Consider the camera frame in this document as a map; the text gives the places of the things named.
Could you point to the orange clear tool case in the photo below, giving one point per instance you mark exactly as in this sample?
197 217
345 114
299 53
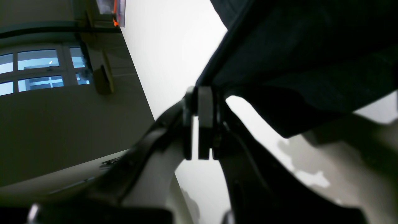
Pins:
115 8

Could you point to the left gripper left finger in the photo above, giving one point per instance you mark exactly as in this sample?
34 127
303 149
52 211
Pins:
134 190

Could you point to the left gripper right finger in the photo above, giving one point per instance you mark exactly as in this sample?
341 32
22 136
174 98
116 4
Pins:
261 189

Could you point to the black T-shirt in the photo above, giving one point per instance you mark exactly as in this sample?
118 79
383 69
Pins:
303 63

